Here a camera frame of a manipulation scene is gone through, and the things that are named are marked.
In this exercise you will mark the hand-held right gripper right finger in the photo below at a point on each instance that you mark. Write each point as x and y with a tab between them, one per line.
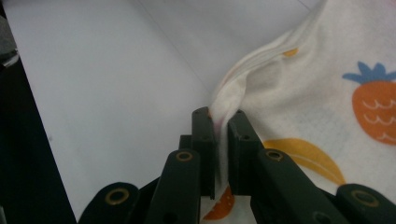
243	155

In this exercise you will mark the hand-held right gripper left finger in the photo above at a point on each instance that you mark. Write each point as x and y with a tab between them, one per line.
204	149

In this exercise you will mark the white fruit-print pants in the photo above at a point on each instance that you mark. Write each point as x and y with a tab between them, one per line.
311	102

